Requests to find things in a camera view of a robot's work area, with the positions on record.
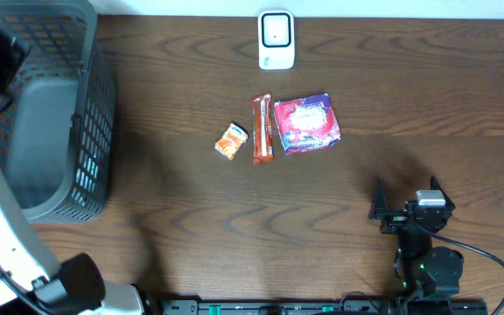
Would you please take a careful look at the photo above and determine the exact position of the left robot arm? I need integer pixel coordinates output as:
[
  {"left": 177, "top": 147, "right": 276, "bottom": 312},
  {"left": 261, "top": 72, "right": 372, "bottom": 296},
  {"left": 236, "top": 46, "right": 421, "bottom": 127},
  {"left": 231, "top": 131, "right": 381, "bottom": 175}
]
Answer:
[{"left": 0, "top": 29, "right": 146, "bottom": 314}]

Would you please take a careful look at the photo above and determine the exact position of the red purple snack pack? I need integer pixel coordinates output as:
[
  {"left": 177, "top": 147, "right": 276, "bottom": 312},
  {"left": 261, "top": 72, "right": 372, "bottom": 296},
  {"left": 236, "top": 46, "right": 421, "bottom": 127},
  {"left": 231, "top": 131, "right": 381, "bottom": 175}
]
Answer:
[{"left": 274, "top": 93, "right": 341, "bottom": 155}]

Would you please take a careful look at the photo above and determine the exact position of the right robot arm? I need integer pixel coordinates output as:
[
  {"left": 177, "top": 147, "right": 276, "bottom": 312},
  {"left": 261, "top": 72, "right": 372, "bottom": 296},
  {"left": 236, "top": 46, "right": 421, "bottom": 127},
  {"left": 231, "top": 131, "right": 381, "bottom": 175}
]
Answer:
[{"left": 369, "top": 177, "right": 464, "bottom": 314}]

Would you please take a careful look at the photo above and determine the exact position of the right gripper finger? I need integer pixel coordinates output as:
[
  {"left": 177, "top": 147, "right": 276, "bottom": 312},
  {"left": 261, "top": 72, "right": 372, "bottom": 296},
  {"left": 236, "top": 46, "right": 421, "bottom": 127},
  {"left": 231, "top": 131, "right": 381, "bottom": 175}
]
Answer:
[
  {"left": 430, "top": 176, "right": 451, "bottom": 202},
  {"left": 371, "top": 178, "right": 387, "bottom": 210}
]

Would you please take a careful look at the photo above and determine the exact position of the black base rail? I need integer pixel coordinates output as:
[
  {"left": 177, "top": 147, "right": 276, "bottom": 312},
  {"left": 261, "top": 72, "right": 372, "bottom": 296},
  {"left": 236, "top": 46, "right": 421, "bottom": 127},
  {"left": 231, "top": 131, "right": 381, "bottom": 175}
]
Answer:
[{"left": 160, "top": 299, "right": 488, "bottom": 315}]

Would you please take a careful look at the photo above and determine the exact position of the orange red bar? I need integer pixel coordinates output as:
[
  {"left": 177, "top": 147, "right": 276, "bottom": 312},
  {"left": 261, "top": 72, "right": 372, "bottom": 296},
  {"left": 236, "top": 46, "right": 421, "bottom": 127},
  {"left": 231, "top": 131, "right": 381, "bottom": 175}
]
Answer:
[{"left": 253, "top": 93, "right": 273, "bottom": 165}]

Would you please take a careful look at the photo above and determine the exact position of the grey plastic mesh basket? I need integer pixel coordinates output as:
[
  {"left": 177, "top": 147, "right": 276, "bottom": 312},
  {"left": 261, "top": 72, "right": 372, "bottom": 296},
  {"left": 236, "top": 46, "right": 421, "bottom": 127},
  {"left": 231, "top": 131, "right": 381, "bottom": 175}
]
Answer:
[{"left": 0, "top": 0, "right": 116, "bottom": 224}]

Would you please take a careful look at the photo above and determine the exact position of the small orange tissue pack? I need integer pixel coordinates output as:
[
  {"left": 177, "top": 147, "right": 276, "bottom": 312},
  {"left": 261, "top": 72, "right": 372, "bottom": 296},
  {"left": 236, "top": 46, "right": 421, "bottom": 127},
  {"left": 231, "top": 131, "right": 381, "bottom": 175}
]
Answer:
[{"left": 214, "top": 122, "right": 249, "bottom": 160}]

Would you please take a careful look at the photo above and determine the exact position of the white barcode scanner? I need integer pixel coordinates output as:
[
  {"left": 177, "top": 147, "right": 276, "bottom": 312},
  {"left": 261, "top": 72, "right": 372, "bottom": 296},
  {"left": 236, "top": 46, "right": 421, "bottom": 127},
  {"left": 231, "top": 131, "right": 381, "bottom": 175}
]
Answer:
[{"left": 257, "top": 10, "right": 296, "bottom": 70}]

